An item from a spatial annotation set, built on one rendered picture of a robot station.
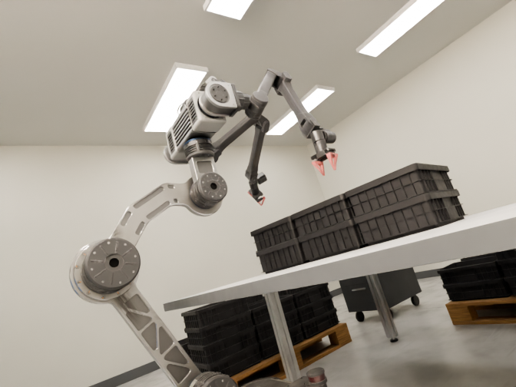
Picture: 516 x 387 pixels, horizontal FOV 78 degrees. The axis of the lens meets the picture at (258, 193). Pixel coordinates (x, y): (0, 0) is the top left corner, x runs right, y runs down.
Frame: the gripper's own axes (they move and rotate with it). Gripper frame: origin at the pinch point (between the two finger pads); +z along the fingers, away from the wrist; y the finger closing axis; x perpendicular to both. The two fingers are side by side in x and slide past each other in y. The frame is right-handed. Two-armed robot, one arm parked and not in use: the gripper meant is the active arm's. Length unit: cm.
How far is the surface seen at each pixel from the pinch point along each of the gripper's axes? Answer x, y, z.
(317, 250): 8.0, 13.0, 32.5
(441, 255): 69, -55, 41
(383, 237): 6.9, -17.3, 34.7
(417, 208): 6.9, -32.6, 28.4
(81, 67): 41, 173, -171
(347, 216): 7.3, -6.0, 22.7
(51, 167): 37, 322, -143
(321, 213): 7.6, 5.5, 18.0
